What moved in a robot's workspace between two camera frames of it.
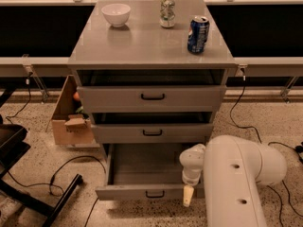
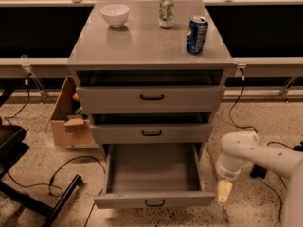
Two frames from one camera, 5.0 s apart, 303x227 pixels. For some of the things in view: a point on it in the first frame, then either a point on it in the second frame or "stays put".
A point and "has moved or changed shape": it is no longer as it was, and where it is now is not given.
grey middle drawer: x=151 y=133 stays put
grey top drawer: x=151 y=98 stays put
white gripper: x=191 y=180 to x=227 y=173
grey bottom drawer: x=145 y=171 has moved or changed shape
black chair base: x=12 y=148 stays put
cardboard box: x=70 y=128 stays put
